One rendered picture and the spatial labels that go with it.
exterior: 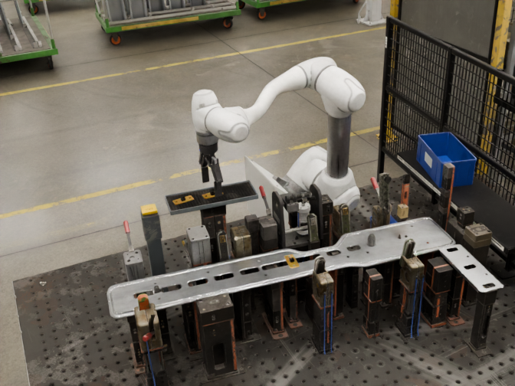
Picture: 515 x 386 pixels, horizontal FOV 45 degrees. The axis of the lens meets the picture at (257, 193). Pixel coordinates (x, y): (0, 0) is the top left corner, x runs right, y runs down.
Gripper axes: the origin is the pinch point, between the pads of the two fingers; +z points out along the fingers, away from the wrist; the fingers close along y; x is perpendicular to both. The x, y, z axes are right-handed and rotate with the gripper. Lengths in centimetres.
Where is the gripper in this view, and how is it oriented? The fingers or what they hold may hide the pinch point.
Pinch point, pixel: (211, 186)
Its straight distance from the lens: 259.6
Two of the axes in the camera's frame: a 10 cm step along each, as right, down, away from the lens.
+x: -9.0, 2.5, -3.6
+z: 0.4, 8.6, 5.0
